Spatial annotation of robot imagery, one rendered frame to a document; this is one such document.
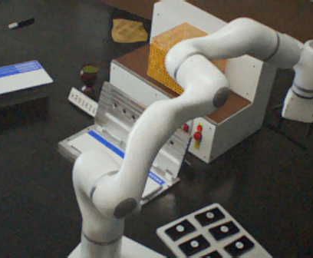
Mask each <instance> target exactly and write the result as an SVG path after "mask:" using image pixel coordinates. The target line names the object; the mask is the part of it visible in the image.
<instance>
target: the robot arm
mask: <svg viewBox="0 0 313 258"><path fill-rule="evenodd" d="M243 55H248V56H250V57H253V58H254V59H258V60H259V61H263V62H265V63H267V64H270V65H273V66H275V67H277V68H282V69H288V68H294V69H295V80H294V81H293V85H292V87H291V89H290V90H289V92H288V94H287V97H286V98H285V103H283V104H280V105H275V106H272V112H273V114H274V116H275V118H276V119H277V124H276V128H278V130H277V132H280V130H281V126H282V121H283V120H284V119H286V118H287V119H292V120H295V121H303V122H306V123H308V129H307V131H306V138H308V136H309V135H311V134H312V130H313V40H310V41H307V42H305V44H302V43H301V42H299V41H297V40H296V39H294V38H293V37H291V36H289V35H286V34H280V33H279V32H277V31H274V30H273V29H272V28H269V27H266V26H265V25H263V24H260V23H259V22H257V21H254V20H252V19H250V18H239V19H236V20H234V21H231V22H230V23H229V24H227V25H226V26H225V27H223V28H222V29H220V30H218V31H217V32H215V33H212V34H211V35H207V36H206V37H200V38H190V39H186V40H185V41H181V42H179V43H177V45H174V46H173V47H172V48H171V49H170V50H169V51H168V53H167V55H166V58H165V66H166V70H167V71H168V73H169V75H170V76H171V77H172V78H173V80H175V81H176V83H179V85H180V86H181V87H182V88H183V89H184V90H185V91H184V92H183V94H182V95H180V96H179V97H178V98H174V99H169V100H162V101H156V102H153V103H152V104H151V105H150V106H149V107H148V108H147V109H146V110H145V111H144V112H143V113H142V114H141V116H140V117H139V119H138V120H137V121H136V122H135V124H134V126H133V127H132V128H131V130H130V133H129V134H128V137H127V142H126V147H125V158H124V161H123V164H122V167H120V165H119V164H118V163H117V162H116V161H115V160H114V159H113V158H112V156H110V155H109V154H108V153H106V151H104V150H101V149H90V150H86V151H85V152H84V153H82V154H81V155H80V156H79V157H78V158H77V160H76V161H75V164H74V170H73V180H74V189H75V193H76V195H77V200H78V204H79V206H80V210H81V215H82V217H83V225H82V235H81V251H80V252H78V253H77V254H75V256H73V258H125V256H124V255H122V254H121V248H122V238H123V232H124V219H125V218H126V217H129V215H131V214H132V213H133V212H134V211H135V209H136V208H137V207H138V205H139V203H140V200H141V199H142V196H143V191H144V189H145V187H146V183H147V178H148V177H149V172H150V168H151V167H152V165H153V162H154V159H155V158H156V156H157V154H158V153H159V152H160V150H161V148H162V147H163V145H164V144H165V143H166V142H167V141H168V140H169V139H170V137H171V136H172V135H173V134H174V133H175V132H176V130H177V129H178V128H179V127H181V126H182V125H183V124H185V123H186V122H187V121H191V120H194V119H196V118H200V117H203V116H208V115H210V114H213V113H215V112H217V111H218V110H219V109H220V108H222V106H224V104H225V103H226V101H227V100H228V97H229V82H228V79H226V76H225V75H224V74H223V73H222V72H221V71H220V70H219V69H217V67H216V66H215V65H213V64H212V63H211V62H210V60H223V59H230V58H239V57H241V56H243ZM280 109H282V110H283V112H282V113H281V114H280V113H278V112H277V110H280Z"/></svg>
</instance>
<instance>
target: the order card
mask: <svg viewBox="0 0 313 258"><path fill-rule="evenodd" d="M68 100H69V101H72V102H74V104H76V105H77V106H79V107H80V108H82V109H83V110H85V111H86V112H87V113H89V114H91V116H94V117H95V113H96V111H97V106H98V104H97V103H96V102H94V101H92V100H91V99H90V98H88V97H86V96H85V95H83V94H82V93H81V92H79V91H78V90H76V89H75V88H72V89H71V93H70V96H69V98H68Z"/></svg>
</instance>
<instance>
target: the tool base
mask: <svg viewBox="0 0 313 258"><path fill-rule="evenodd" d="M88 128H90V130H94V132H96V133H97V134H99V135H100V136H102V137H103V138H104V139H106V140H107V141H109V142H111V143H112V144H113V145H115V146H116V147H118V148H119V149H121V150H122V151H123V152H125V147H126V143H125V142H123V141H121V142H122V143H121V142H119V141H117V140H116V138H114V137H111V135H110V132H109V131H108V130H106V129H105V128H103V125H102V123H96V122H95V125H93V126H90V127H88ZM90 130H88V129H87V128H86V129H84V130H82V131H81V132H79V133H77V134H75V135H72V136H71V137H69V138H68V139H69V141H68V139H65V140H64V141H62V142H59V143H58V147H59V149H61V150H62V151H63V152H65V153H66V154H68V156H70V157H72V158H73V159H74V160H77V158H78V157H79V156H80V154H78V153H77V152H75V151H74V150H73V149H71V148H70V145H69V144H68V142H70V141H72V140H73V139H76V138H77V137H80V136H81V135H83V134H86V133H87V132H88V131H90ZM150 171H152V172H153V173H155V174H156V175H157V176H158V177H160V178H162V179H163V180H165V181H166V183H165V184H164V185H163V188H162V189H160V190H158V192H156V193H155V194H153V195H152V196H150V197H148V198H149V200H148V199H146V200H144V201H142V200H140V203H139V205H138V208H140V209H142V208H144V207H145V206H147V205H149V203H151V202H153V201H154V200H155V199H157V198H158V197H160V196H161V195H163V194H165V193H166V192H167V191H168V190H170V189H172V188H173V187H175V186H176V185H177V184H179V183H180V179H179V178H178V177H177V178H175V177H174V176H173V173H172V172H171V171H169V170H164V169H163V168H161V167H160V166H157V168H156V167H155V166H153V165H152V167H151V168H150ZM167 185H170V186H169V187H168V186H167Z"/></svg>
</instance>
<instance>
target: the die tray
mask: <svg viewBox="0 0 313 258"><path fill-rule="evenodd" d="M214 207H218V208H219V209H220V210H221V211H222V212H223V213H224V214H225V218H223V219H221V220H218V221H216V222H213V223H210V224H208V225H205V226H204V227H202V226H201V225H200V224H199V222H198V221H196V219H195V218H194V216H195V214H198V213H202V212H203V211H206V210H208V209H212V208H214ZM185 219H187V220H188V221H189V222H191V223H192V224H193V225H194V226H195V227H196V229H195V230H193V231H191V232H189V233H188V234H187V235H185V236H182V237H181V238H179V239H178V240H176V241H172V240H171V239H170V237H168V236H167V235H166V234H165V232H164V231H165V229H166V228H169V227H171V226H172V225H175V224H176V223H179V222H180V221H182V220H185ZM230 220H232V221H233V222H234V223H235V224H236V226H237V227H238V228H239V229H240V232H238V233H235V234H233V235H230V236H228V237H225V238H223V239H220V240H215V239H214V238H213V236H212V235H211V234H210V233H209V231H208V229H209V228H211V227H214V226H218V225H220V224H221V223H225V222H228V221H230ZM156 233H157V234H158V236H160V237H161V240H163V241H164V242H165V244H166V245H167V246H168V247H169V248H170V249H171V250H172V251H173V253H174V254H176V256H177V258H198V257H201V256H202V255H206V254H207V253H210V252H212V251H214V250H217V251H218V252H219V253H220V254H221V256H222V257H224V258H232V257H231V256H230V255H229V254H228V253H227V252H226V251H225V250H224V249H223V248H224V246H226V245H227V244H229V243H231V242H232V241H234V240H236V239H238V238H239V237H241V236H243V235H244V234H245V235H246V236H247V237H248V238H249V239H250V240H251V241H252V242H254V244H255V245H254V247H252V248H251V249H249V250H247V251H245V252H244V253H242V254H240V255H239V256H237V257H236V258H272V256H270V255H269V254H268V252H266V251H265V250H264V249H263V248H262V246H260V245H259V244H258V242H256V241H255V240H254V238H252V236H250V235H249V234H248V232H246V231H245V230H244V229H243V228H242V227H241V226H240V225H239V224H238V223H237V222H236V221H235V220H234V219H233V218H232V217H231V216H230V215H229V214H228V213H227V212H226V211H225V210H224V209H223V208H222V207H221V206H220V205H219V204H218V203H215V204H213V205H210V206H208V207H205V208H204V209H201V210H198V211H196V212H195V213H192V214H190V215H188V216H185V217H183V218H181V219H180V220H177V221H173V222H172V223H169V224H168V225H166V226H164V227H161V228H158V230H157V232H156ZM199 234H202V235H203V236H204V237H205V238H206V239H207V240H208V241H209V242H210V243H211V244H210V246H208V247H207V248H205V249H203V250H200V251H198V252H197V253H194V254H192V255H190V256H185V254H184V253H183V252H182V251H181V249H180V248H179V247H178V245H179V244H180V243H182V242H184V241H187V240H189V239H191V238H194V237H195V236H198V235H199Z"/></svg>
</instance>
